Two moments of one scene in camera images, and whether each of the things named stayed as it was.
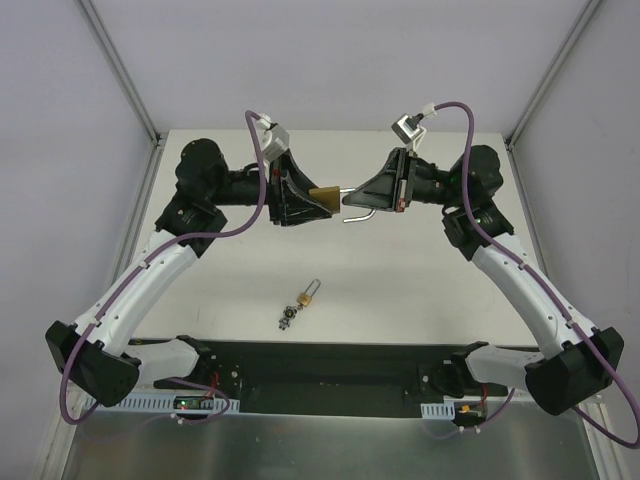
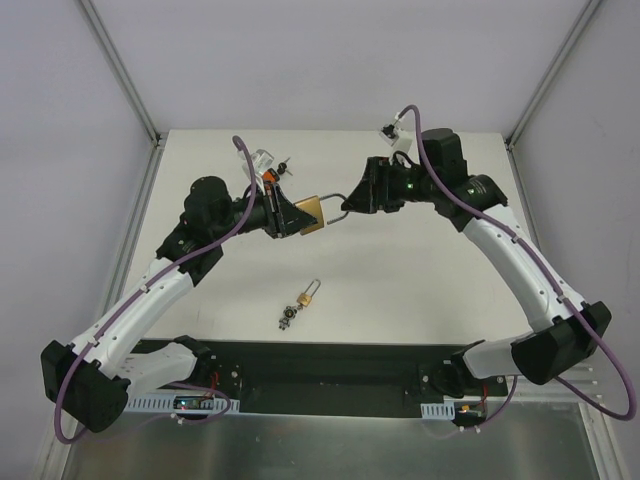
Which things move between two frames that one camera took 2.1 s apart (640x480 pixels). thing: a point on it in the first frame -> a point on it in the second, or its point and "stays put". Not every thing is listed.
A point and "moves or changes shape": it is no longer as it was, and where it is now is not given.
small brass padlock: (305, 299) stays put
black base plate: (332, 377) stays put
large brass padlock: (330, 198) moves or changes shape
